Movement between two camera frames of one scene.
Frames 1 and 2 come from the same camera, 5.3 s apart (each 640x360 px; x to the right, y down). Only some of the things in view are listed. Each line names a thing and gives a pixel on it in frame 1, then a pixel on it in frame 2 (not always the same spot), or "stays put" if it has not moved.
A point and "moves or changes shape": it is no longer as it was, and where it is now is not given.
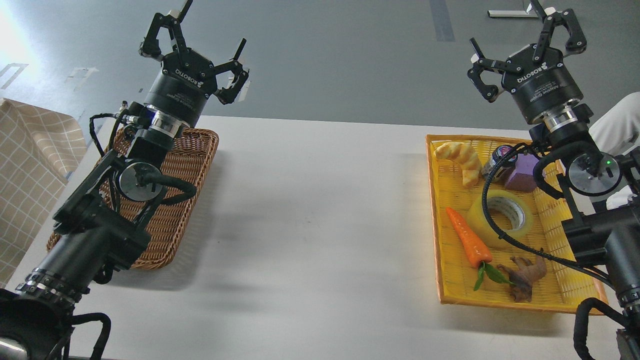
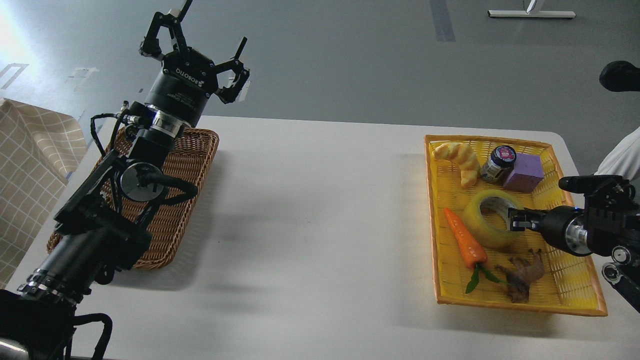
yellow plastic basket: (476, 266) stays put
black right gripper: (542, 87) → (553, 224)
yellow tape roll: (481, 228) moves or changes shape
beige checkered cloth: (39, 148) stays put
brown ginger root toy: (522, 276) stays put
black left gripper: (183, 87) stays put
